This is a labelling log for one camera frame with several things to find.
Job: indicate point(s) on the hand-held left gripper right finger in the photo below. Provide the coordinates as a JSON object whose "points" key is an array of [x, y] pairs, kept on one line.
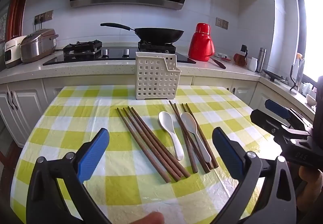
{"points": [[227, 155]]}

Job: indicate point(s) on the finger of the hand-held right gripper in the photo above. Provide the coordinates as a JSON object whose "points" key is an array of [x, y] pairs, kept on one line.
{"points": [[267, 120], [277, 110]]}

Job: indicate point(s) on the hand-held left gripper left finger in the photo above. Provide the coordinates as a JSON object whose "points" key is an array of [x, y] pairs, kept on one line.
{"points": [[93, 155]]}

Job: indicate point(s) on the white ceramic spoon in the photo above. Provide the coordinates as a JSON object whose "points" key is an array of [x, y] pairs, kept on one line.
{"points": [[189, 123], [165, 120]]}

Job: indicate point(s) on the cream perforated utensil basket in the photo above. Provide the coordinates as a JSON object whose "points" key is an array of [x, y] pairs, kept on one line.
{"points": [[151, 80]]}

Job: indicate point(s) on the person's right hand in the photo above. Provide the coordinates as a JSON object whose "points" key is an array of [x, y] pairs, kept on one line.
{"points": [[310, 188]]}

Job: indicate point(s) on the person's left hand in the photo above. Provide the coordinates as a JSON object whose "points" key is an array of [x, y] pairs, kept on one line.
{"points": [[150, 219]]}

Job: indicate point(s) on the white bowl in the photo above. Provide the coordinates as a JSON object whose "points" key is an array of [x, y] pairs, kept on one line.
{"points": [[311, 99]]}

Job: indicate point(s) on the black stand rack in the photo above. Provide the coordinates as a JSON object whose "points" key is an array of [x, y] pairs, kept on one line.
{"points": [[299, 75]]}

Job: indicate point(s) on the yellow green checked tablecloth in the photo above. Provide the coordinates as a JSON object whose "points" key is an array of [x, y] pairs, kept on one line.
{"points": [[121, 196]]}

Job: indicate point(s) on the steel bottle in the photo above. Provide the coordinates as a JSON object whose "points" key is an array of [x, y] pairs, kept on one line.
{"points": [[260, 61]]}

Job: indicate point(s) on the white cup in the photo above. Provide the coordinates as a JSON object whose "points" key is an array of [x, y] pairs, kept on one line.
{"points": [[252, 64]]}

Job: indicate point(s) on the yellow topped bottle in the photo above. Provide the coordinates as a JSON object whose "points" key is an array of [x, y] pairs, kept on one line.
{"points": [[299, 56]]}

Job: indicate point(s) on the glass oil jar black lid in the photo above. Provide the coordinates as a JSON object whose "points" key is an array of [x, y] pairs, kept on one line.
{"points": [[240, 58]]}

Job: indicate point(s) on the small white red gadget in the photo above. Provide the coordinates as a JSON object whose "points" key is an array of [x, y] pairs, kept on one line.
{"points": [[223, 56]]}

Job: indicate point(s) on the bright window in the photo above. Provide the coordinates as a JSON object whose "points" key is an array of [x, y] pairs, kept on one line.
{"points": [[311, 37]]}

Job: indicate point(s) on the white kitchen base cabinets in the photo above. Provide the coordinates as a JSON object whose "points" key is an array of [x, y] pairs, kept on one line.
{"points": [[25, 102]]}

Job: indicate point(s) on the black glass gas cooktop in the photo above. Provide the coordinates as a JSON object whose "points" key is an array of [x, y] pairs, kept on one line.
{"points": [[116, 58]]}

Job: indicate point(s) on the red thermos jug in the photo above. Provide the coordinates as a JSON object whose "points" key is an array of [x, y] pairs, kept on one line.
{"points": [[200, 42]]}

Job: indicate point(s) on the silver stove knob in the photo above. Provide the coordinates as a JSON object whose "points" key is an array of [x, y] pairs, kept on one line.
{"points": [[125, 51], [105, 51]]}

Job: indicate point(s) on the black burner grate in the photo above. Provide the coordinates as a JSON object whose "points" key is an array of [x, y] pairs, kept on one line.
{"points": [[82, 47], [156, 47]]}

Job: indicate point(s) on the silver rice cooker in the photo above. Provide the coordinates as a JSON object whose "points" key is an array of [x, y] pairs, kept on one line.
{"points": [[37, 44]]}

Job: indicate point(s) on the white kitchen appliance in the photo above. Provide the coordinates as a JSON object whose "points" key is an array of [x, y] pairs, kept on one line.
{"points": [[12, 52]]}

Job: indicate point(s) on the black wok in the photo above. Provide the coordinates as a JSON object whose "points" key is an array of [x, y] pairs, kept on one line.
{"points": [[159, 33]]}

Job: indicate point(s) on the gold wall socket row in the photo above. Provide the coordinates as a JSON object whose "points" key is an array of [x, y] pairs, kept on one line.
{"points": [[45, 16]]}

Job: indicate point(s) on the red brown door frame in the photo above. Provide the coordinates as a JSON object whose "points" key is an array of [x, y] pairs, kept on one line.
{"points": [[16, 11]]}

